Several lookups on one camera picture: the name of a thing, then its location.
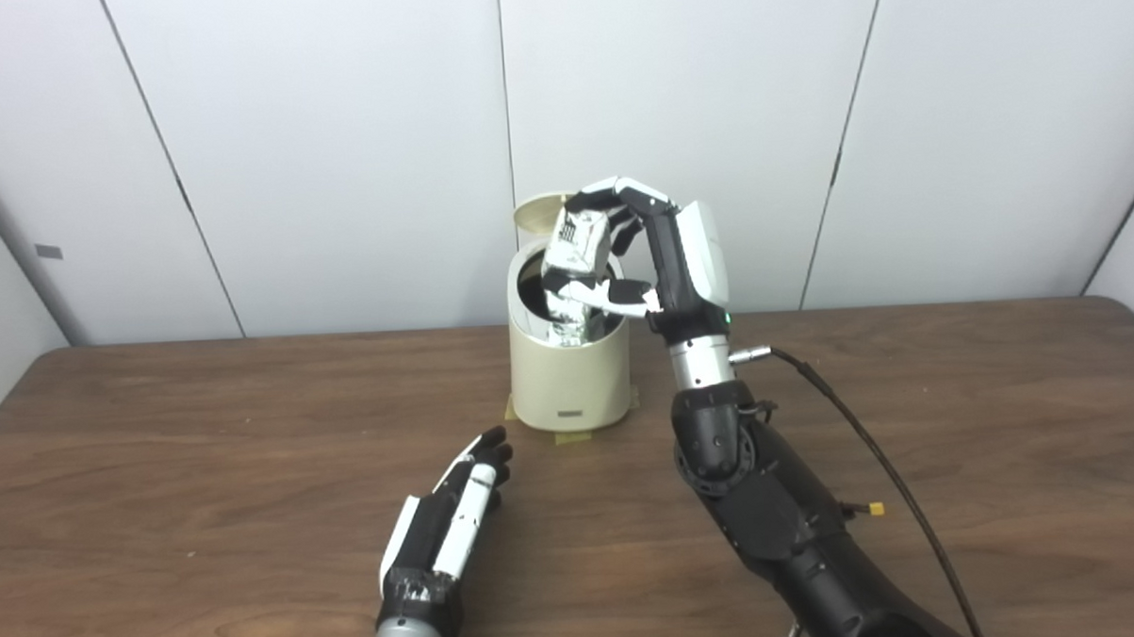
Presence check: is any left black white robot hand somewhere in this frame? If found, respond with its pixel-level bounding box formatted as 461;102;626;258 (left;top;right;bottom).
373;427;520;637

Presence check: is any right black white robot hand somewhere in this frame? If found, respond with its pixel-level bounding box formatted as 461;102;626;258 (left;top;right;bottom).
562;172;734;350

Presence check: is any white green milk carton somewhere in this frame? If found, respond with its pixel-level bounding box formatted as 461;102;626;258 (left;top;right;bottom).
538;206;618;349

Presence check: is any cream round bin lid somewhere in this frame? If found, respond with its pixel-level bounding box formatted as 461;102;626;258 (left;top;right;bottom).
513;191;584;255

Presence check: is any cream-colored bin body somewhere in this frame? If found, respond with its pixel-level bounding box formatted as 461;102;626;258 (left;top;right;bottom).
505;237;635;433

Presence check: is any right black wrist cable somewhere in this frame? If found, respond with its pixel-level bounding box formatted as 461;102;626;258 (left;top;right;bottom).
729;339;987;637

